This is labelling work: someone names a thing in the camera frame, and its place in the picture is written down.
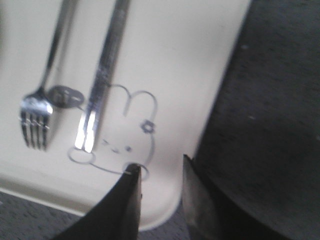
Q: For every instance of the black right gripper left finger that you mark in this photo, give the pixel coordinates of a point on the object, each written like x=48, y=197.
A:
x=116, y=216

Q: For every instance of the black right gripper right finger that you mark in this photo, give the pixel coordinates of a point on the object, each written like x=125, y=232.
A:
x=211, y=215

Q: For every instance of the cream rabbit tray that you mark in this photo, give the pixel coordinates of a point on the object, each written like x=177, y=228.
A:
x=172, y=59

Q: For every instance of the steel fork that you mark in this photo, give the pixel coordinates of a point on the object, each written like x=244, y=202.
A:
x=35, y=108

